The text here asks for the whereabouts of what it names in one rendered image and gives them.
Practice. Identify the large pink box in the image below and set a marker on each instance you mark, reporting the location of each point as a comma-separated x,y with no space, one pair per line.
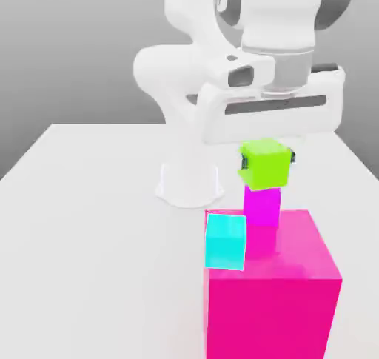
275,314

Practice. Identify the small magenta cube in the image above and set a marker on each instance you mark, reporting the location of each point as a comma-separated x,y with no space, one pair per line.
262,208

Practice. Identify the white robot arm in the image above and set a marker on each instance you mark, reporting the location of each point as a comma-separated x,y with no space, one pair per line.
189,24

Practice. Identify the small green cube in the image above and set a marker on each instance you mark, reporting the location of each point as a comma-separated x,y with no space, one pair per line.
266,165

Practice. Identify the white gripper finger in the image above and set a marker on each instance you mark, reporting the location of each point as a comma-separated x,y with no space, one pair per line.
244,161
292,157

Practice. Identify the small cyan cube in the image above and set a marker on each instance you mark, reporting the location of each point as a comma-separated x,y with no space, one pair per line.
225,243

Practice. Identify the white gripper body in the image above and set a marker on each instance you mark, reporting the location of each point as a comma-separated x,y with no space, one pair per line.
266,122

